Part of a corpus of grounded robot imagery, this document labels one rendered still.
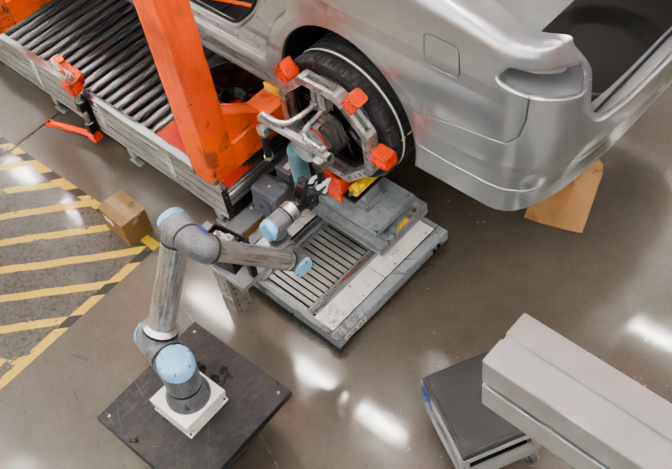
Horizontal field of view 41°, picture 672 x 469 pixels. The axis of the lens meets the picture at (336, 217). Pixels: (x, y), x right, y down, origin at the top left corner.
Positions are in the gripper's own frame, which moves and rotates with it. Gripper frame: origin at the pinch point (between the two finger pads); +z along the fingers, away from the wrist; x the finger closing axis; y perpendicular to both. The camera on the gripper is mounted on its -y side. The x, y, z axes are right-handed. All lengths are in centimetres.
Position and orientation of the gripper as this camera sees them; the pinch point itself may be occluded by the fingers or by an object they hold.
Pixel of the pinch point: (324, 176)
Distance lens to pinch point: 388.4
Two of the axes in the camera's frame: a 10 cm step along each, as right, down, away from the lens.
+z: 6.7, -6.2, 4.1
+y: 1.1, 6.3, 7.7
